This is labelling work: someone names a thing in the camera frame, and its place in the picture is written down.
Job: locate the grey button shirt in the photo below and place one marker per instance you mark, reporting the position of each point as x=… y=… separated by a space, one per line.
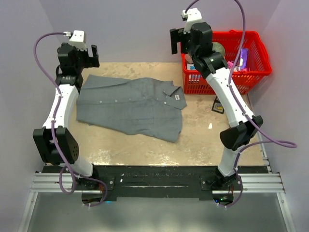
x=140 y=106

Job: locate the black square frame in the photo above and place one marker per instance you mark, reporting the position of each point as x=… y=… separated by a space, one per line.
x=217 y=101

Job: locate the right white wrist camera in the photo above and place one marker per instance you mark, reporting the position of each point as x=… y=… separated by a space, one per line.
x=190 y=17

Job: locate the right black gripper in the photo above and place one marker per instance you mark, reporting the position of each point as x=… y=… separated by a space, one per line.
x=178 y=36

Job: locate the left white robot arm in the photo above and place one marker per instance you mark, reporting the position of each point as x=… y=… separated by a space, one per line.
x=55 y=143

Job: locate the white blue box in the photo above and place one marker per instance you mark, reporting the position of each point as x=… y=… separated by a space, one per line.
x=190 y=67

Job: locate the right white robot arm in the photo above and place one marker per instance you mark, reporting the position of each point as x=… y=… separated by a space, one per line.
x=208 y=59

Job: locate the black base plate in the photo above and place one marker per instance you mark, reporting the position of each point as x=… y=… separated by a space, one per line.
x=199 y=182

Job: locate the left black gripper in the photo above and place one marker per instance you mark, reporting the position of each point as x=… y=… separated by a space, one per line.
x=91 y=62

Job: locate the purple snack packet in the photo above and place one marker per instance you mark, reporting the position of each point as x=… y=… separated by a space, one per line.
x=243 y=59

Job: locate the pink small packet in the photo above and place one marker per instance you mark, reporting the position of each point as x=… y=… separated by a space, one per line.
x=230 y=65

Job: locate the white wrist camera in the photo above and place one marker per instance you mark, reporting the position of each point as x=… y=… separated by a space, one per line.
x=77 y=39
x=190 y=17

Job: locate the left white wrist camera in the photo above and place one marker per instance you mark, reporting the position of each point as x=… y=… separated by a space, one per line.
x=77 y=39

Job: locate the green round ball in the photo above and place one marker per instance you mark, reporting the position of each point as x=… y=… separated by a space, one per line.
x=217 y=47

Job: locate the red plastic basket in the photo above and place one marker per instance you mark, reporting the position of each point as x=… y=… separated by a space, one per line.
x=258 y=65

